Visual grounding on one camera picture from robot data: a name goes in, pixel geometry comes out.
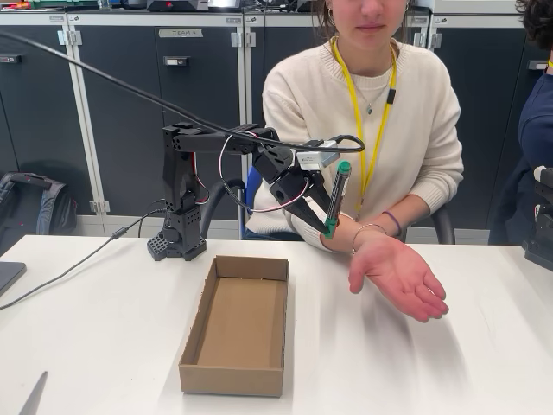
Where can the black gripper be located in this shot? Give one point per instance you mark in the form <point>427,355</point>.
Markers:
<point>298,187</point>

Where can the green capped marker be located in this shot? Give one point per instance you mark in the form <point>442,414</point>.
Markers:
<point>339,190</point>

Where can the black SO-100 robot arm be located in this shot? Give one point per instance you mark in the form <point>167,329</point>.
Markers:
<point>181,173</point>

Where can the person's right forearm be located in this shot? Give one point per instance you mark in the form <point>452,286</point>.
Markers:
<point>343,243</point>

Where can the person's left forearm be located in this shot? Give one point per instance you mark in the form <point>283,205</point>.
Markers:
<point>410,212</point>

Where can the person in cream sweater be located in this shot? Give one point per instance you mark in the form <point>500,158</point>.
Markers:
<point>311,108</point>

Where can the person in navy top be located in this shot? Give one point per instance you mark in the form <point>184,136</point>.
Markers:
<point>538,129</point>

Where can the person's left hand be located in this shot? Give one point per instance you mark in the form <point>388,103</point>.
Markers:
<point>373,219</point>

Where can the person's right hand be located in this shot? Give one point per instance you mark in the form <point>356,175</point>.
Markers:
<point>397,272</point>

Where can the purple wrist band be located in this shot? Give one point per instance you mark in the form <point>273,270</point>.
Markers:
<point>396,222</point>

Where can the blue office chair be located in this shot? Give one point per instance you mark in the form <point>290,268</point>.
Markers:
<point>445,225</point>

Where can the open brown cardboard box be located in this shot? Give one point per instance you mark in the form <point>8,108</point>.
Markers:
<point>237,328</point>

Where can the grey tape team label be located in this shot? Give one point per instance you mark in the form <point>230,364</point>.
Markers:
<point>180,33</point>

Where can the silver grey device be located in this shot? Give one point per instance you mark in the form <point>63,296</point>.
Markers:
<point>224,3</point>

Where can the black device with white part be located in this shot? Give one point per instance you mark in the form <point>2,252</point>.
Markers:
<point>542,242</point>

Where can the black backpack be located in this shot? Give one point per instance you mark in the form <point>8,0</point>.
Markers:
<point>26,203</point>

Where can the clear drinking glass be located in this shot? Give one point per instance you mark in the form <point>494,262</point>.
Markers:
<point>106,3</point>

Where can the dark laptop corner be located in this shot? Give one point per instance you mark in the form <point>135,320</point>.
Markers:
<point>8,276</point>

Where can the green flat case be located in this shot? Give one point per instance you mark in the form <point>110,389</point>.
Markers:
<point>65,3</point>

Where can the grey metal edge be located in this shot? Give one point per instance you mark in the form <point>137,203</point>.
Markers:
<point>34,397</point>

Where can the white gripper camera box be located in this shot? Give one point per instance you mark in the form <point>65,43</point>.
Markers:
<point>317,157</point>

